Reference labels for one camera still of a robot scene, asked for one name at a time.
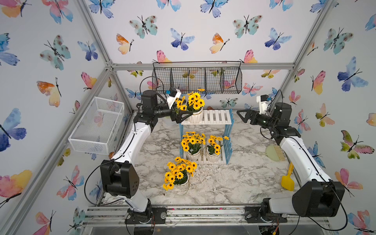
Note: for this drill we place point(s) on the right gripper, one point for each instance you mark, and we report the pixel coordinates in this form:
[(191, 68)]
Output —
[(251, 114)]

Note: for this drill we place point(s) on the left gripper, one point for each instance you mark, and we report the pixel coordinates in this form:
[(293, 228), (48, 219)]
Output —
[(182, 114)]

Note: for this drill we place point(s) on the sunflower pot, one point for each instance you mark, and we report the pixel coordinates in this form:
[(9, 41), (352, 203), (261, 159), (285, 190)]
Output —
[(178, 173), (192, 144), (192, 103), (214, 147)]

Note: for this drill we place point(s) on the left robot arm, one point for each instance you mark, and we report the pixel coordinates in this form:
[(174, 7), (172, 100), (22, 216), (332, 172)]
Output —
[(119, 177)]

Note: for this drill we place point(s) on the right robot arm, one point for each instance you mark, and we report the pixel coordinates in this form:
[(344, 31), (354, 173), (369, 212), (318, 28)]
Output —
[(319, 195)]

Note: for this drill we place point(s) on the blue white wooden shelf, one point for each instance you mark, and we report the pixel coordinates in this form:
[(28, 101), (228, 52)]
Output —
[(212, 117)]

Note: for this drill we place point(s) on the green hand brush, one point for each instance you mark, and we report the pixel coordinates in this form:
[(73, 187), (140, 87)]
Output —
[(275, 153)]

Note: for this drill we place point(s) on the yellow toy shovel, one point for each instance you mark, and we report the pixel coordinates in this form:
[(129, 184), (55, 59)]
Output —
[(286, 181)]

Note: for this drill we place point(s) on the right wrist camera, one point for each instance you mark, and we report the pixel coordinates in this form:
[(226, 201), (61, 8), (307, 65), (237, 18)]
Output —
[(263, 101)]

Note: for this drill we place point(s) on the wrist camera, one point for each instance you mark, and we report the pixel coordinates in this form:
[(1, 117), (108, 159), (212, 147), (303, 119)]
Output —
[(263, 101), (172, 95)]

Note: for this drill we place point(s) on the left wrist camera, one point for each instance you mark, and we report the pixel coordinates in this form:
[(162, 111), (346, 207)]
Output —
[(172, 95)]

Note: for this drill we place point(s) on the black wire wall basket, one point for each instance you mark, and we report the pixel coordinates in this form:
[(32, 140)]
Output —
[(214, 77)]

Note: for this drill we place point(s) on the white mesh wall basket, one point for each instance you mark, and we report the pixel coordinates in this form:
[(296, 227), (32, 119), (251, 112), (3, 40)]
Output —
[(96, 129)]

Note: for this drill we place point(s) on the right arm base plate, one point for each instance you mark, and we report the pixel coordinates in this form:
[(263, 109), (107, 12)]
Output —
[(258, 214)]

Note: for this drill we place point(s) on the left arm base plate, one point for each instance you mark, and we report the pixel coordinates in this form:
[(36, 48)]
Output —
[(149, 216)]

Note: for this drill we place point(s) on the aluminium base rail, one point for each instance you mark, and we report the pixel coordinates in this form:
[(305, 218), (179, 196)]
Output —
[(185, 215)]

